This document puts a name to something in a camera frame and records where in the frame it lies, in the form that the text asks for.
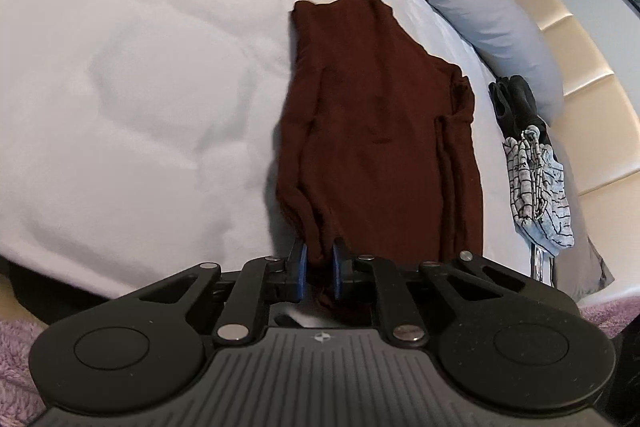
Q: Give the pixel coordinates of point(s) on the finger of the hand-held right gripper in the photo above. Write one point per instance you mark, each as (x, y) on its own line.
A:
(467, 259)

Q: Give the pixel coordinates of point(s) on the grey pillow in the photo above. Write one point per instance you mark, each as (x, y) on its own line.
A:
(475, 17)

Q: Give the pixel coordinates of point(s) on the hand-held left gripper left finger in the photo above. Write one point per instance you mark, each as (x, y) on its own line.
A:
(301, 272)

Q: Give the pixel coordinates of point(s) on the grey striped folded clothes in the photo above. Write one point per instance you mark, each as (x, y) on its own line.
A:
(545, 197)

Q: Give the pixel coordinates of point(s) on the purple fleece clothing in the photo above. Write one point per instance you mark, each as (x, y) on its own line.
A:
(20, 357)

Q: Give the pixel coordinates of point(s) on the black garment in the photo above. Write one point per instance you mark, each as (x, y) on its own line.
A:
(517, 102)

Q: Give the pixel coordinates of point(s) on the dark red shirt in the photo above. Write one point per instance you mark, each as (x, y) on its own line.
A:
(375, 132)

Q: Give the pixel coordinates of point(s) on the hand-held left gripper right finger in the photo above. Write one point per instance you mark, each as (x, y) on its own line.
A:
(336, 272)

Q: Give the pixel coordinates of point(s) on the cream padded headboard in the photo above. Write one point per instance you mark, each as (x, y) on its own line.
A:
(600, 107)

